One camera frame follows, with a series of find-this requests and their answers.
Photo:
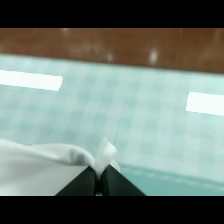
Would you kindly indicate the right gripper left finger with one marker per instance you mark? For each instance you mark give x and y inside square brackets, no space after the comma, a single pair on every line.
[83,185]

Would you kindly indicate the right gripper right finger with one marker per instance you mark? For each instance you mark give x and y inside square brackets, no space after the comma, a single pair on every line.
[117,185]

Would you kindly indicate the white T-shirt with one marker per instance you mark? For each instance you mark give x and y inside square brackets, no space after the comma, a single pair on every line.
[30,170]

